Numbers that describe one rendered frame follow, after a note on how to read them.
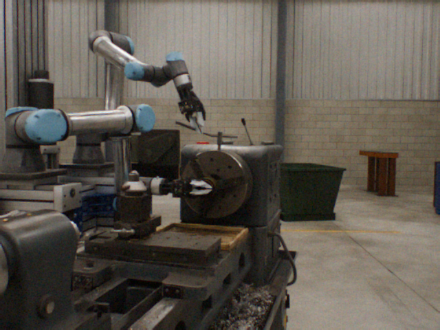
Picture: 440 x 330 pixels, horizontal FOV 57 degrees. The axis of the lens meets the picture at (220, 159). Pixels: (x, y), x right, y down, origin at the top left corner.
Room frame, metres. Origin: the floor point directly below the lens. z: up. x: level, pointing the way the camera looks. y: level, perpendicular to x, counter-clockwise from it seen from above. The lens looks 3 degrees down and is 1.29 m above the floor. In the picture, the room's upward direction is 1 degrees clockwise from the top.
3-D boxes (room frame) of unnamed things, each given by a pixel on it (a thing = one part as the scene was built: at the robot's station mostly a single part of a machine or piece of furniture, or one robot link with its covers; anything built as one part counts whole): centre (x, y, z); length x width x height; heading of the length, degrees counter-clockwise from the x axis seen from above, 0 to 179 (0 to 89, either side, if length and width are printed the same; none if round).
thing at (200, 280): (1.25, 0.22, 0.90); 0.47 x 0.30 x 0.06; 73
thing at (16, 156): (1.51, 0.73, 1.21); 0.15 x 0.15 x 0.10
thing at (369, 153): (10.07, -3.85, 0.50); 1.61 x 0.44 x 1.00; 178
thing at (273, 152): (2.30, -0.08, 1.06); 0.59 x 0.48 x 0.39; 163
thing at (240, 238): (1.66, 0.09, 0.89); 0.36 x 0.30 x 0.04; 73
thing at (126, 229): (1.34, 0.27, 0.99); 0.20 x 0.10 x 0.05; 163
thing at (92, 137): (2.00, 0.64, 1.33); 0.13 x 0.12 x 0.14; 139
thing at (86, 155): (2.00, 0.65, 1.21); 0.15 x 0.15 x 0.10
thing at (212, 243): (1.30, 0.22, 0.95); 0.43 x 0.17 x 0.05; 73
